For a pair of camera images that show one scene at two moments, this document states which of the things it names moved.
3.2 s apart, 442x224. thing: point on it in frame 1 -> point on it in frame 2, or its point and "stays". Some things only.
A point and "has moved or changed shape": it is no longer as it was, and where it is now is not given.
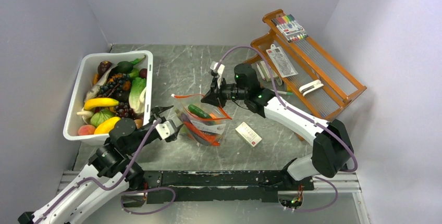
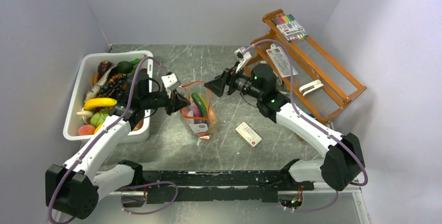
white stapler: [308, 88] stays
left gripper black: [158, 110] -> [175, 102]
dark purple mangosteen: [102, 66] stays
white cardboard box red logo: [248, 134] stays
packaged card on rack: [281, 61] stays
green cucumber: [198, 111] -> [200, 103]
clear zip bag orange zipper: [204, 123] has moved or changed shape
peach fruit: [86, 129] stays
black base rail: [253, 186] stays
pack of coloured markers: [292, 30] stays
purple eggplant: [197, 137] -> [197, 112]
